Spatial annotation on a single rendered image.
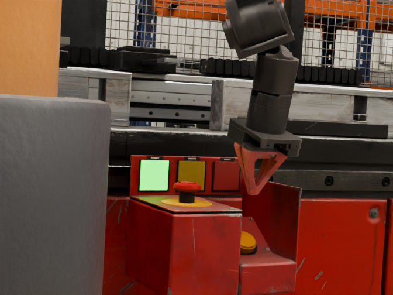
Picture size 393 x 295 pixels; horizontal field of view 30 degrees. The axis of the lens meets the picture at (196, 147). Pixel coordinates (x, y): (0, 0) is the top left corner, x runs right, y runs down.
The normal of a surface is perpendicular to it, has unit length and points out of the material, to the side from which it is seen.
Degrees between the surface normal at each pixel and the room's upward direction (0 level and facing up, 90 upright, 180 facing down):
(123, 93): 90
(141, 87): 90
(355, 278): 90
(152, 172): 90
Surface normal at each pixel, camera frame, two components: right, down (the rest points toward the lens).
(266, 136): 0.15, -0.95
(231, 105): 0.36, 0.07
